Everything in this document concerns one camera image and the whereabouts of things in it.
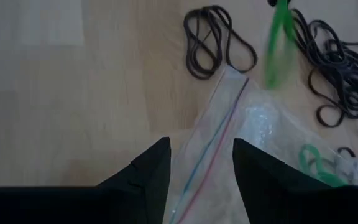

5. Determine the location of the dark grey rubber band tangle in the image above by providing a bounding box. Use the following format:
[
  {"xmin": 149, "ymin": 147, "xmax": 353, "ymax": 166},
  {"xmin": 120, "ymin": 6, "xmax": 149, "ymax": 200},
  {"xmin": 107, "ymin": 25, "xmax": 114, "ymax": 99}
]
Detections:
[{"xmin": 291, "ymin": 8, "xmax": 358, "ymax": 144}]

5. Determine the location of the green rubber band bunch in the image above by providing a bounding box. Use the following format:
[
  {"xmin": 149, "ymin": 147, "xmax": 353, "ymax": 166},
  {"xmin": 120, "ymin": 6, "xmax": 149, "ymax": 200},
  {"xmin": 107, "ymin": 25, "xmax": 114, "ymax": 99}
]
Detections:
[{"xmin": 298, "ymin": 143, "xmax": 349, "ymax": 188}]

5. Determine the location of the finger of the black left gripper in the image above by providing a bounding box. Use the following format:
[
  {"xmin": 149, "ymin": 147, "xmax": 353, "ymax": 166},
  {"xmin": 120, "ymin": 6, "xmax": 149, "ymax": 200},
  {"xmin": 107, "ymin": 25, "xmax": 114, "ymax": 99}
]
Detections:
[{"xmin": 267, "ymin": 0, "xmax": 291, "ymax": 7}]

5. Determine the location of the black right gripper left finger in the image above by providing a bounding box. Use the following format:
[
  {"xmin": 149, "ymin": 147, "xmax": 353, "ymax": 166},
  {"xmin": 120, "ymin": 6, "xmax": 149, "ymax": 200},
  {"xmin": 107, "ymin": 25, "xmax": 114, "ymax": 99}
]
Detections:
[{"xmin": 0, "ymin": 136, "xmax": 172, "ymax": 224}]

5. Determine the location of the clear plastic zipper bag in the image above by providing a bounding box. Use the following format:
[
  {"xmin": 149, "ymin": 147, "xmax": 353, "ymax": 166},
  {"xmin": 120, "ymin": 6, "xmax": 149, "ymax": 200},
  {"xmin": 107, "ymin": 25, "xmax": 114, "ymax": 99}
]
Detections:
[{"xmin": 162, "ymin": 64, "xmax": 358, "ymax": 224}]

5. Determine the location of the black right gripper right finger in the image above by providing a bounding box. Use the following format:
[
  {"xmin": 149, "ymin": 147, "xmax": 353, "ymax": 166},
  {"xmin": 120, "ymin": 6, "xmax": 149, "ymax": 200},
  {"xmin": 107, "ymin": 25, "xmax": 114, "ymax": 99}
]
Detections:
[{"xmin": 232, "ymin": 138, "xmax": 358, "ymax": 224}]

